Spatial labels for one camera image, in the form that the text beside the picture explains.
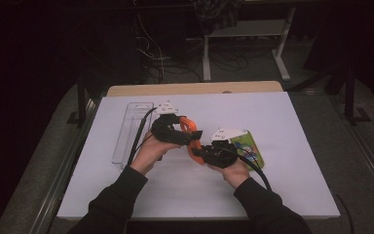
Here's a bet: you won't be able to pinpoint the metal rail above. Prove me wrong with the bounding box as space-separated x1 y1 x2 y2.
330 94 374 203
28 97 100 234

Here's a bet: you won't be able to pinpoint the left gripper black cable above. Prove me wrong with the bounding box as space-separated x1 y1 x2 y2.
127 106 159 167

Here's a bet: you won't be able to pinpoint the white desk frame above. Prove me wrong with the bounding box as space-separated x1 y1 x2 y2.
202 6 297 82

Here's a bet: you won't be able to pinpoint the person's right hand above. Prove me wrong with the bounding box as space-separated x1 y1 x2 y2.
206 158 251 191

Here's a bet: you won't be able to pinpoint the black metal stand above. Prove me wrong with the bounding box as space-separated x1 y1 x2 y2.
66 72 91 126
344 62 373 126

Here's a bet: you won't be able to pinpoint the black floor cables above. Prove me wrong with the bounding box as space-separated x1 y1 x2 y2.
149 45 274 77

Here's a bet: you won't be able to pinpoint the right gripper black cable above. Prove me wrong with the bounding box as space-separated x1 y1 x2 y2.
237 147 273 192

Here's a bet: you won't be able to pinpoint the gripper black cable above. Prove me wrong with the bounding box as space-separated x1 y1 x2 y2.
237 147 273 192
127 106 159 167

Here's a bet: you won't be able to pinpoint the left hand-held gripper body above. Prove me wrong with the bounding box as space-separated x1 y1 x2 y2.
150 100 183 144

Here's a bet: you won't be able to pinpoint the green cartoon phone case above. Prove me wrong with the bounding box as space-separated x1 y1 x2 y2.
229 130 266 171

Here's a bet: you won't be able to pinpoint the white table mat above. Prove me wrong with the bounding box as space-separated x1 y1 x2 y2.
56 91 341 219

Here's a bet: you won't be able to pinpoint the person's left hand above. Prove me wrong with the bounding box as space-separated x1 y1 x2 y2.
130 131 182 176

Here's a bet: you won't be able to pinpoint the orange phone case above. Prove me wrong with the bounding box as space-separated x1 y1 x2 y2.
178 115 206 166

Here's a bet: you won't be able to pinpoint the white floor cable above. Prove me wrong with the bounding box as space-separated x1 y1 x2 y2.
135 13 167 82

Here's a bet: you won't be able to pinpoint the dark patterned cloth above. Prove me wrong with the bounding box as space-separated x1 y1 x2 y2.
193 0 242 33

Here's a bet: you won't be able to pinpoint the clear plastic tray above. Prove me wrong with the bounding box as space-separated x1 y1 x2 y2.
111 101 155 171

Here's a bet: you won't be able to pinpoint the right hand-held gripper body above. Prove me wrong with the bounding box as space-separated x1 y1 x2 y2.
207 128 248 170

